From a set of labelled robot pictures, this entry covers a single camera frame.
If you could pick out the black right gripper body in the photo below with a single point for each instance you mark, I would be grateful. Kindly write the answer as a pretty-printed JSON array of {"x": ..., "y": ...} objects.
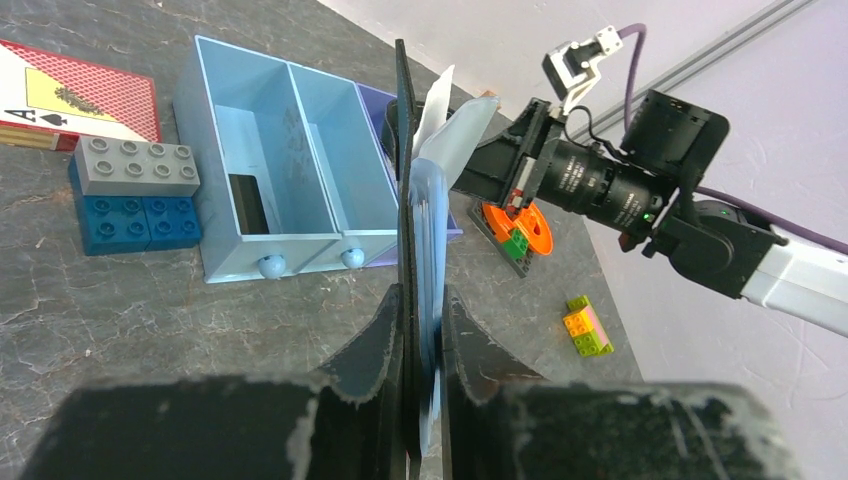
[{"x": 507, "y": 170}]

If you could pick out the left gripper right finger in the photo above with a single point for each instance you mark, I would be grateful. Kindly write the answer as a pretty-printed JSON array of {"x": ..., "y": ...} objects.
[{"x": 503, "y": 420}]

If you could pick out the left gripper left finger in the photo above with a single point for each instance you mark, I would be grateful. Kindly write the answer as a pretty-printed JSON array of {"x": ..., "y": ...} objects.
[{"x": 341, "y": 420}]

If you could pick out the white card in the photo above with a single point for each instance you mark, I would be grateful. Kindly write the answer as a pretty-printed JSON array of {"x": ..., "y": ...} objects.
[{"x": 435, "y": 110}]

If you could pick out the black card holder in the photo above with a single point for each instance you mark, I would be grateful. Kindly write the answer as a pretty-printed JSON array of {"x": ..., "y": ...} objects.
[{"x": 412, "y": 372}]

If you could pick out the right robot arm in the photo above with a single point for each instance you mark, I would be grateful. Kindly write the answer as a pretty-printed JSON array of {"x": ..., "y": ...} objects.
[{"x": 648, "y": 189}]

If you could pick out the multicolour brick stack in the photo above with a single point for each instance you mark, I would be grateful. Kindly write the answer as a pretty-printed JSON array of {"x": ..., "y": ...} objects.
[{"x": 585, "y": 329}]

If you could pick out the blue three-compartment tray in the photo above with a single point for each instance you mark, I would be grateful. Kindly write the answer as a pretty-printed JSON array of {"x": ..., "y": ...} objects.
[{"x": 293, "y": 177}]

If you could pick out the pink and orange block toy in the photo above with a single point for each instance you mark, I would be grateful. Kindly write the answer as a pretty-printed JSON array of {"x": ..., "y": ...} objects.
[{"x": 49, "y": 100}]

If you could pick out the orange oval ring toy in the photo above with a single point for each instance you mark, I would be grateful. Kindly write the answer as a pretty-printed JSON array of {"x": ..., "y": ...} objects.
[{"x": 530, "y": 222}]

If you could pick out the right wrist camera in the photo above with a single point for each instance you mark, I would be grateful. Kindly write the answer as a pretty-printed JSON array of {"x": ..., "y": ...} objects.
[{"x": 572, "y": 68}]

